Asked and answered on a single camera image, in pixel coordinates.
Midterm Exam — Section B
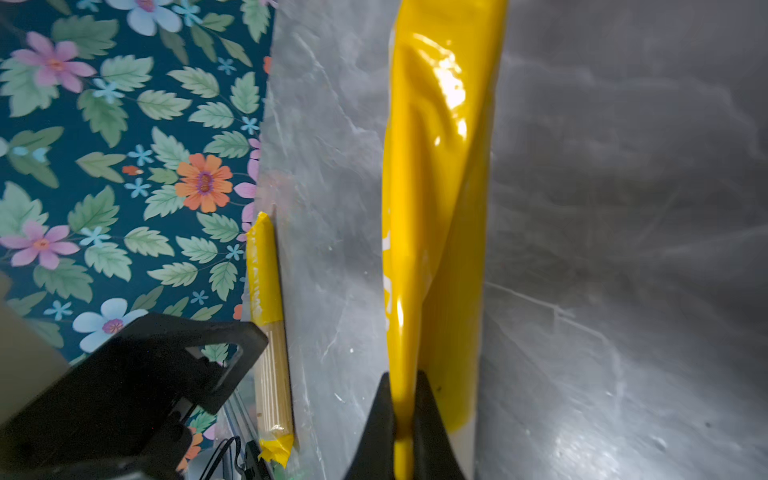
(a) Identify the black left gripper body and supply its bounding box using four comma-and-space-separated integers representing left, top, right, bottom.
1, 375, 192, 479

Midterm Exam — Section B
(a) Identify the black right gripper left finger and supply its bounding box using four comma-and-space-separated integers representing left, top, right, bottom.
344, 373, 396, 480

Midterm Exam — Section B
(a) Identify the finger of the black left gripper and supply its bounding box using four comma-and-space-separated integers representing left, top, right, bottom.
91, 313, 268, 420

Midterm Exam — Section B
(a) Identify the yellow pasta bag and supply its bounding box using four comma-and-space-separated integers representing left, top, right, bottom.
246, 212, 295, 468
382, 1, 507, 479

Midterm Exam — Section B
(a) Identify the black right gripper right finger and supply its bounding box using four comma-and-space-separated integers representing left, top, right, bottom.
412, 371, 465, 480

